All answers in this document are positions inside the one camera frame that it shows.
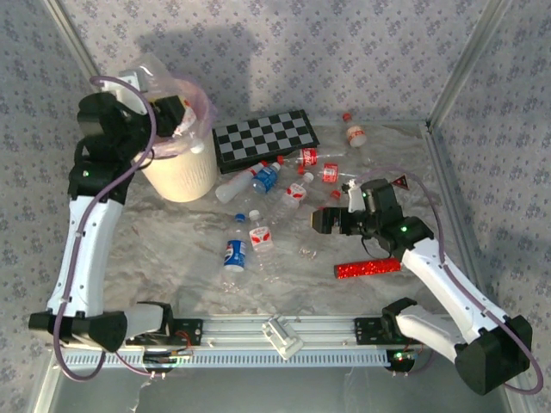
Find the clear bottle red white label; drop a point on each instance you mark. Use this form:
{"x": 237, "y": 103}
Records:
{"x": 260, "y": 238}
{"x": 186, "y": 125}
{"x": 296, "y": 192}

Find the clear crushed bottle red cap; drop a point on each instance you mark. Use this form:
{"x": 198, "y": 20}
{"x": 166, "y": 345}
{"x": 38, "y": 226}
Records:
{"x": 335, "y": 194}

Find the white trash bin with liner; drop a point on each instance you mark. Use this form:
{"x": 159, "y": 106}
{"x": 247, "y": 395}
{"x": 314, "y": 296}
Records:
{"x": 202, "y": 107}

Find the white ribbed waste bin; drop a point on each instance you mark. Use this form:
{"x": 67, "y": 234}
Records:
{"x": 185, "y": 176}

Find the small white bottle red cap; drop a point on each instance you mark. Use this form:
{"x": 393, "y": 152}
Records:
{"x": 355, "y": 135}

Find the milky white bottle red cap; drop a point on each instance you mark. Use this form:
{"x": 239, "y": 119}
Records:
{"x": 237, "y": 185}

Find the blue label cola bottle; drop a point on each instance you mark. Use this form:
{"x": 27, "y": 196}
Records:
{"x": 235, "y": 256}

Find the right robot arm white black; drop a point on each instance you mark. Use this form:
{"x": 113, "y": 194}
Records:
{"x": 452, "y": 284}

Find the red black triangle card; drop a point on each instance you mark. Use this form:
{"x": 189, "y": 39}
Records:
{"x": 400, "y": 183}

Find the red glitter tube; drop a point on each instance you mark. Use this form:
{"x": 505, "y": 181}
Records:
{"x": 366, "y": 269}

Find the black grey chessboard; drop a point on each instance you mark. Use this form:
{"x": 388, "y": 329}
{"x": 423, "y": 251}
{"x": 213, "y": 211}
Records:
{"x": 267, "y": 135}

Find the black controller board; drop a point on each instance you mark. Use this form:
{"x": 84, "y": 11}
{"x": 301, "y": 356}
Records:
{"x": 402, "y": 361}
{"x": 165, "y": 361}

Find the aluminium floor rail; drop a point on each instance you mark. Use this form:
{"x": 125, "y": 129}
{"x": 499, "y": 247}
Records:
{"x": 441, "y": 163}
{"x": 387, "y": 124}

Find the aluminium frame post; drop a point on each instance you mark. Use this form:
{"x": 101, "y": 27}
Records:
{"x": 467, "y": 64}
{"x": 74, "y": 43}

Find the white plastic bracket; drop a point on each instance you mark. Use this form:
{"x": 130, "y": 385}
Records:
{"x": 282, "y": 337}

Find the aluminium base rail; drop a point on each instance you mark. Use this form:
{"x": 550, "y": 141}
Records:
{"x": 241, "y": 331}

